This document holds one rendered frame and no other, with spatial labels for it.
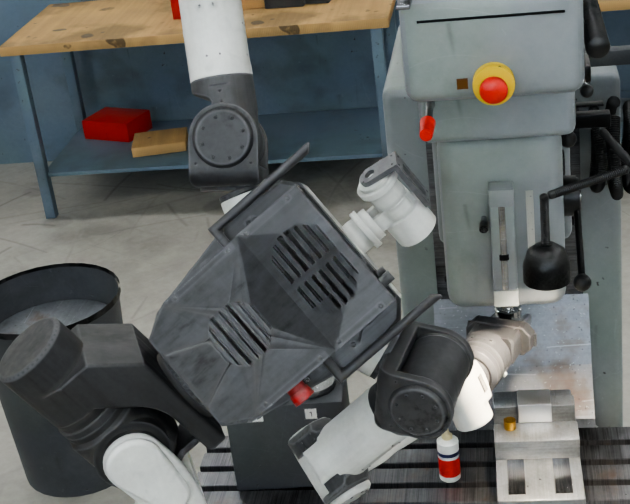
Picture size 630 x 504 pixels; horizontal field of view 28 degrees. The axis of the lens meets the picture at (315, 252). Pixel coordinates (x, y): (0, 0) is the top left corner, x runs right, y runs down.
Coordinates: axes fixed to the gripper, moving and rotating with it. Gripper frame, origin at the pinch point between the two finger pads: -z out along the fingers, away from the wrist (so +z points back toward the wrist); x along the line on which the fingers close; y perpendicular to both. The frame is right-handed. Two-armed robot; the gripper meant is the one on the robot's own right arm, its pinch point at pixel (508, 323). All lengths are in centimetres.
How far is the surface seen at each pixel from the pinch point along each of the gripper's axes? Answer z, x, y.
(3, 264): -194, 317, 121
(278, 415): 21.0, 37.4, 14.0
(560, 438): 4.5, -10.5, 19.2
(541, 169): 6.5, -9.3, -33.0
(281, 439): 20.9, 37.5, 19.2
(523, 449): 7.3, -4.5, 21.0
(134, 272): -203, 251, 121
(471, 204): 10.4, 1.4, -27.5
